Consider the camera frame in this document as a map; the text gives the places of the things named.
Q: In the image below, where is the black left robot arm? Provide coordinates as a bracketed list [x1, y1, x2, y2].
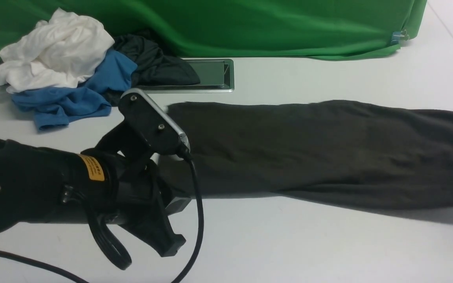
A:
[0, 122, 186, 257]

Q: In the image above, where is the dark gray long-sleeve top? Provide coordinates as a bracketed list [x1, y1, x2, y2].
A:
[167, 100, 453, 210]

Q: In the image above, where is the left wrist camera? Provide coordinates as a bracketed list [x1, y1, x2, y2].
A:
[118, 88, 190, 161]

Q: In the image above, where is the green backdrop cloth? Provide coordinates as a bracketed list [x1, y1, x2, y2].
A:
[0, 0, 427, 61]

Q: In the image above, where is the blue binder clip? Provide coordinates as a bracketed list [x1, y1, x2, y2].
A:
[390, 30, 410, 45]

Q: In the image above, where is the blue crumpled garment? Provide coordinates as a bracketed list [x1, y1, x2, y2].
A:
[11, 50, 137, 131]

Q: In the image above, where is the dark teal crumpled garment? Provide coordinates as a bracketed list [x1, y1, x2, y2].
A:
[109, 28, 200, 87]

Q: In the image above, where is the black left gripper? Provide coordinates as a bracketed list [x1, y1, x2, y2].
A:
[82, 122, 186, 257]

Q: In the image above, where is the white crumpled garment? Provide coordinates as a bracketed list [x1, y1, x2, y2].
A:
[0, 9, 114, 94]

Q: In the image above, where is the metal table cable hatch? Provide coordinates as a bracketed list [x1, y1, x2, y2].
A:
[136, 59, 234, 94]

